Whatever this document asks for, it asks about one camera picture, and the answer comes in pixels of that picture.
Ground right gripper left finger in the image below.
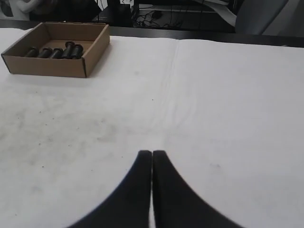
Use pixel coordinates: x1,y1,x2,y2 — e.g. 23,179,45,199
63,150,152,228

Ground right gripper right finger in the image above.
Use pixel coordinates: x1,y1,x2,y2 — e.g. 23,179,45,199
152,149,247,228

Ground brown cardboard box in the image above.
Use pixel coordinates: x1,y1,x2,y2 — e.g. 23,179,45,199
0,22,111,79

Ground black bolt in sleeve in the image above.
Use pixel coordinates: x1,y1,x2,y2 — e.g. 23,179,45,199
24,47,38,58
61,41,75,60
37,47,53,59
49,48,63,59
69,44,84,60

